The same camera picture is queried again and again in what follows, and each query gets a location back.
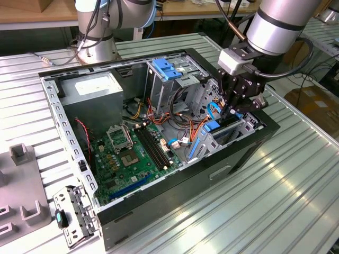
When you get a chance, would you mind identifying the brown cardboard box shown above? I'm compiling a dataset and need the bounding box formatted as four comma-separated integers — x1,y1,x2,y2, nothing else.
284,85,339,134

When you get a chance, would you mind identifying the blue expansion slot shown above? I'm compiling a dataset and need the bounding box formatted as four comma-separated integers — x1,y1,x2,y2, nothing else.
108,173,153,201

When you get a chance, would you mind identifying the black open PC case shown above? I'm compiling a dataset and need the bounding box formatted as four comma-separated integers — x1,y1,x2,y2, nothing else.
38,47,281,251

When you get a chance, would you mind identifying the arm cable with metal plug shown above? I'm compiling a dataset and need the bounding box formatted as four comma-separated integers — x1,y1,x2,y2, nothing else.
30,0,125,66

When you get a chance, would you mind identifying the red orange wire bundle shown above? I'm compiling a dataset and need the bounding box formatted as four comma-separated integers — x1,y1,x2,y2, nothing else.
147,97,171,125

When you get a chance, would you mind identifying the thick black cable loop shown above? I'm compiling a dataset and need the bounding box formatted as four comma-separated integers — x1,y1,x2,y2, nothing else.
171,87,192,122

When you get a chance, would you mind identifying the blue data wire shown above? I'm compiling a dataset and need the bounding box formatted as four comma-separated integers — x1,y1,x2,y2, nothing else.
207,102,222,119

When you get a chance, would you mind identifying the metal slat side table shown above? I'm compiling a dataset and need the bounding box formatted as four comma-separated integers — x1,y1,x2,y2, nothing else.
299,17,339,77

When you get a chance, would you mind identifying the grey metal drive cage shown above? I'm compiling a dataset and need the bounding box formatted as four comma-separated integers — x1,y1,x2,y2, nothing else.
144,56,210,119

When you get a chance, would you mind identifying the wooden desk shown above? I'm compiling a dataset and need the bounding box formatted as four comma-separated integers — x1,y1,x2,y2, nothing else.
0,0,262,30

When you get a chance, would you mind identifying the grey power supply unit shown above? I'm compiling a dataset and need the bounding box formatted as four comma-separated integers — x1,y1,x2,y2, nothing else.
58,71,124,136

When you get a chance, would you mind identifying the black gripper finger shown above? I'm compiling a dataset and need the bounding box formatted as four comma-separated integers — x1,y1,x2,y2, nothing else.
217,69,230,122
228,95,268,117

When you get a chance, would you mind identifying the blue drive cage latch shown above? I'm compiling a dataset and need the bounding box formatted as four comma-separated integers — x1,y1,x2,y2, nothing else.
153,58,183,81

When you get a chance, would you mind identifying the green motherboard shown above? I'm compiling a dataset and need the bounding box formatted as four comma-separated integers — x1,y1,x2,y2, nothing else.
90,123,184,206

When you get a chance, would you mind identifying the black RAM slot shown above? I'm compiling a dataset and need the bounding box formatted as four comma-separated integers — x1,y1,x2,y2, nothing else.
140,126,171,168
134,128,164,171

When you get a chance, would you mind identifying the black camera cable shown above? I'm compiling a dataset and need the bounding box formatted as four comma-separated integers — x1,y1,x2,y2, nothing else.
247,37,315,79

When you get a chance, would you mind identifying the CPU socket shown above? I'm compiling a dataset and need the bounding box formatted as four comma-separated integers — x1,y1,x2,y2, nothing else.
119,149,141,169

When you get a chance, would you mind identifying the hinged metal slot bracket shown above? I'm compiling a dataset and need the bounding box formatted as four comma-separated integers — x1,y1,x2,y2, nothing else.
52,185,99,249

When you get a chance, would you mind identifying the yellow black wire bundle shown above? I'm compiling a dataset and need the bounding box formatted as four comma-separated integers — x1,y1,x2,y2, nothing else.
129,102,144,120

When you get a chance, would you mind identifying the metal socket cover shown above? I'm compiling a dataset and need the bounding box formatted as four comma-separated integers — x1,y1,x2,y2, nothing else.
106,126,133,153

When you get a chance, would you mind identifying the grey parts rack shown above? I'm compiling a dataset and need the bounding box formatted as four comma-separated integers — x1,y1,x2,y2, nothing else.
0,142,53,239

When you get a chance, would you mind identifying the perforated metal disk bay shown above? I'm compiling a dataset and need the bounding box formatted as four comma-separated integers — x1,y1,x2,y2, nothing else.
185,78,260,162

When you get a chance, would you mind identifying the red black fan wire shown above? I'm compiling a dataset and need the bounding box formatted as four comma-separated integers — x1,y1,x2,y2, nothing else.
74,117,93,162

